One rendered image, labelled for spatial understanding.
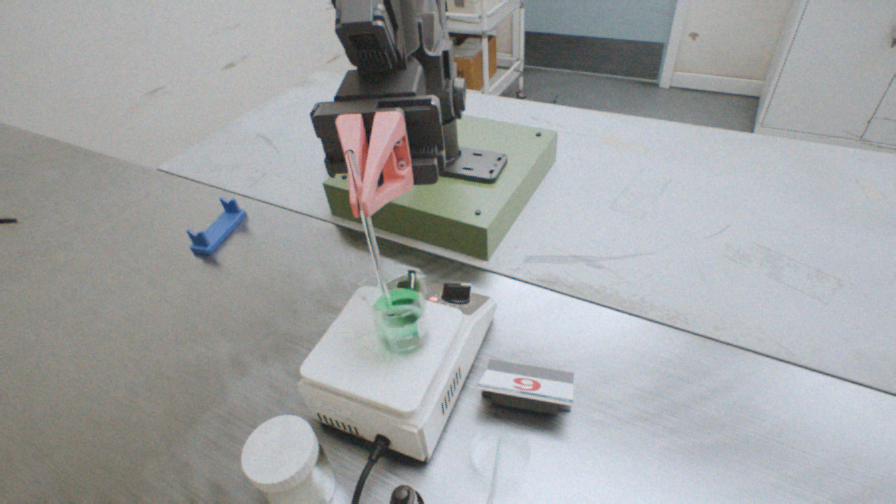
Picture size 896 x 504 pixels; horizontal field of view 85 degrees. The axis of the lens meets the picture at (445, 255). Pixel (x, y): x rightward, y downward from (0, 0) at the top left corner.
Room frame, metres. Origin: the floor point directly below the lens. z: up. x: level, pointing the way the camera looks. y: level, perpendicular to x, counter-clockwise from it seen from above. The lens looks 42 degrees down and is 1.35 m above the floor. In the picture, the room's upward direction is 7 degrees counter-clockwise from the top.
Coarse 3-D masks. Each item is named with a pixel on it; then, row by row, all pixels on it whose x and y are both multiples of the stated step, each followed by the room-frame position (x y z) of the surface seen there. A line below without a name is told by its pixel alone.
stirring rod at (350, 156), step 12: (348, 156) 0.28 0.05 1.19; (360, 180) 0.28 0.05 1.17; (360, 192) 0.28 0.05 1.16; (360, 204) 0.28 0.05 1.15; (372, 228) 0.28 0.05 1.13; (372, 240) 0.28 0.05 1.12; (372, 252) 0.28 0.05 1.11; (384, 276) 0.28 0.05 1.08; (384, 288) 0.28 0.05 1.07; (384, 300) 0.28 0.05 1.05
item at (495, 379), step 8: (488, 376) 0.29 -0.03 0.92; (496, 376) 0.29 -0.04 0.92; (504, 376) 0.29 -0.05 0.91; (512, 376) 0.29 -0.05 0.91; (488, 384) 0.27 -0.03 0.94; (496, 384) 0.27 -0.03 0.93; (504, 384) 0.27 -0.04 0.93; (512, 384) 0.27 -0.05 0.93; (520, 384) 0.27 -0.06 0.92; (528, 384) 0.27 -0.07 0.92; (536, 384) 0.27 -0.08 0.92; (544, 384) 0.27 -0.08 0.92; (552, 384) 0.27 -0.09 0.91; (560, 384) 0.27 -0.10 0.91; (536, 392) 0.25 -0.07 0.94; (544, 392) 0.25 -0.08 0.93; (552, 392) 0.25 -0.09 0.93; (560, 392) 0.25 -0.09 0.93; (568, 392) 0.26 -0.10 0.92
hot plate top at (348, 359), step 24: (360, 312) 0.33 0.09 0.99; (432, 312) 0.32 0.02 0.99; (456, 312) 0.32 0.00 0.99; (336, 336) 0.31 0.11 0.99; (360, 336) 0.30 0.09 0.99; (432, 336) 0.29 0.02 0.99; (312, 360) 0.28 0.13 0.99; (336, 360) 0.28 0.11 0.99; (360, 360) 0.27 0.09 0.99; (384, 360) 0.27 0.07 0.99; (432, 360) 0.26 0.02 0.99; (336, 384) 0.25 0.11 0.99; (360, 384) 0.25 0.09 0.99; (384, 384) 0.25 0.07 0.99; (408, 384) 0.24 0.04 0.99; (384, 408) 0.23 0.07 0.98; (408, 408) 0.22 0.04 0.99
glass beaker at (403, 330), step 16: (384, 272) 0.32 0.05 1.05; (400, 272) 0.32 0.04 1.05; (416, 272) 0.31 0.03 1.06; (368, 288) 0.30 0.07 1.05; (416, 288) 0.31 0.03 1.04; (368, 304) 0.28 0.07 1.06; (384, 304) 0.27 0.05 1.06; (400, 304) 0.27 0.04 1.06; (416, 304) 0.27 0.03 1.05; (384, 320) 0.27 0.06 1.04; (400, 320) 0.27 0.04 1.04; (416, 320) 0.27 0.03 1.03; (384, 336) 0.27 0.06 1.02; (400, 336) 0.27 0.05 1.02; (416, 336) 0.27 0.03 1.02; (384, 352) 0.28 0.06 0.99; (400, 352) 0.27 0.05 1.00; (416, 352) 0.27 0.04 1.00
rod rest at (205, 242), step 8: (224, 200) 0.65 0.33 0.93; (232, 200) 0.64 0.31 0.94; (224, 208) 0.65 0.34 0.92; (232, 208) 0.65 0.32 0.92; (224, 216) 0.64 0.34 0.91; (232, 216) 0.64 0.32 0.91; (240, 216) 0.64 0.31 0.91; (216, 224) 0.62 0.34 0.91; (224, 224) 0.62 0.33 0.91; (232, 224) 0.62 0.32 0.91; (192, 232) 0.58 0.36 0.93; (200, 232) 0.57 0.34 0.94; (208, 232) 0.60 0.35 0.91; (216, 232) 0.60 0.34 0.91; (224, 232) 0.60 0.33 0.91; (192, 240) 0.58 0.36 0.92; (200, 240) 0.57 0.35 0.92; (208, 240) 0.58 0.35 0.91; (216, 240) 0.58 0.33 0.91; (192, 248) 0.57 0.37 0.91; (200, 248) 0.57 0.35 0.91; (208, 248) 0.56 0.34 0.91
